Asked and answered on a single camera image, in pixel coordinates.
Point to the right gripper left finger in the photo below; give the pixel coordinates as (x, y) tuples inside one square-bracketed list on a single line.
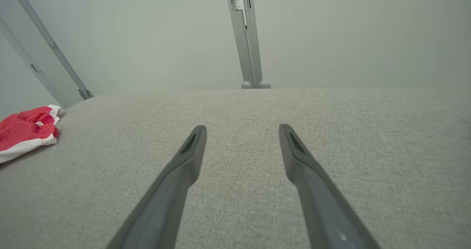
[(165, 204)]

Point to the grey metal frame rails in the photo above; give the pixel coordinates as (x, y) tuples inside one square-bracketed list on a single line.
[(51, 44)]

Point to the red garment with white hem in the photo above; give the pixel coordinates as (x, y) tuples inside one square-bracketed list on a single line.
[(22, 131)]

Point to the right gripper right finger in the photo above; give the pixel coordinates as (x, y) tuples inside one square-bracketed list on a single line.
[(323, 204)]

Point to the small white sticker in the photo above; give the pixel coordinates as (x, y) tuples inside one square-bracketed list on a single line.
[(239, 4)]

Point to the grey partition post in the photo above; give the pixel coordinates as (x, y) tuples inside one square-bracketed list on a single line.
[(33, 68), (255, 46), (241, 46)]

